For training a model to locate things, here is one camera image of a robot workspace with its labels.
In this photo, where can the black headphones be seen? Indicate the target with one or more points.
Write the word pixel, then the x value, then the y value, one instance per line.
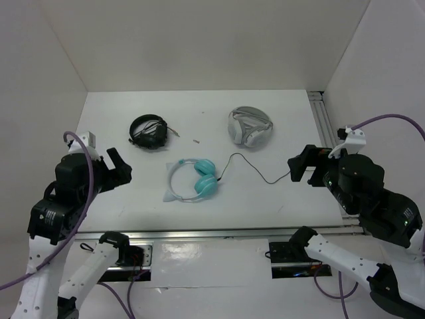
pixel 149 132

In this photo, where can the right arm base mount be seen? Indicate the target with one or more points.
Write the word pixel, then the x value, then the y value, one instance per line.
pixel 286 264

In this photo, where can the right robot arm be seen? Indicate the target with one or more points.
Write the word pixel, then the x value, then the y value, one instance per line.
pixel 390 219

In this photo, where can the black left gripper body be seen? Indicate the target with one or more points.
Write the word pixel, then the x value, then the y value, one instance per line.
pixel 105 179

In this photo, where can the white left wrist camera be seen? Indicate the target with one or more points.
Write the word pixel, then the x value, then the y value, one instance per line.
pixel 88 139

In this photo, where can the teal cat-ear headphones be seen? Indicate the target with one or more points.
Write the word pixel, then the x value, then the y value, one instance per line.
pixel 190 180

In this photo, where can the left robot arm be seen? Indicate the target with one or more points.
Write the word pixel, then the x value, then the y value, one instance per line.
pixel 52 228

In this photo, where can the white grey headphones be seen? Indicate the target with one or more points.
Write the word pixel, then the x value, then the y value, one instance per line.
pixel 249 126

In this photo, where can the aluminium rail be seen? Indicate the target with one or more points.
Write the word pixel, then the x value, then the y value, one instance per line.
pixel 326 133
pixel 237 233

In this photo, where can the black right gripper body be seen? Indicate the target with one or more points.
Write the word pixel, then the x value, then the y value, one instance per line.
pixel 340 195

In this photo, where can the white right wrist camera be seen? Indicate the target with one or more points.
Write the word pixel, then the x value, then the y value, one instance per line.
pixel 351 142

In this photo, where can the aluminium right side rail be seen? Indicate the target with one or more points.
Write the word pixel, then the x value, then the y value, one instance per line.
pixel 326 133

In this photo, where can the aluminium front rail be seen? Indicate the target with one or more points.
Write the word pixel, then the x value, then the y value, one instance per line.
pixel 237 233

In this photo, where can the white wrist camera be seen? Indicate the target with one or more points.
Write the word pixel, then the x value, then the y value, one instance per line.
pixel 88 139
pixel 351 142

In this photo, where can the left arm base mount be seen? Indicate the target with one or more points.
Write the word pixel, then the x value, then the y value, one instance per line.
pixel 136 263

